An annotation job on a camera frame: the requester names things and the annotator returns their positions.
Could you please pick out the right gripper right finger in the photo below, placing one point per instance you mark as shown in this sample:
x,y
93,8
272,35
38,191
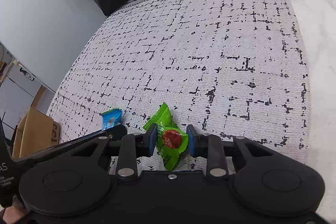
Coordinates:
x,y
216,151

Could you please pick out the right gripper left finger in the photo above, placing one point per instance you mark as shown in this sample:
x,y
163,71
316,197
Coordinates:
x,y
131,150

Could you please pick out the blue green plum snack packet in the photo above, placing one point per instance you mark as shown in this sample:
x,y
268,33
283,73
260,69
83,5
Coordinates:
x,y
111,118

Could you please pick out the green red date snack packet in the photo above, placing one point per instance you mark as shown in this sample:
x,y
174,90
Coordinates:
x,y
171,141

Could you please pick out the person left hand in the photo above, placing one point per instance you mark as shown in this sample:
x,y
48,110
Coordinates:
x,y
11,214

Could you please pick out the brown cardboard box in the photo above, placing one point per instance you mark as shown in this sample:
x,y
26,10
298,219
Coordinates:
x,y
35,132

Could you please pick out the white black patterned bed cover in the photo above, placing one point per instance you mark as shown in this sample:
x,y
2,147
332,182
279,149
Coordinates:
x,y
227,67

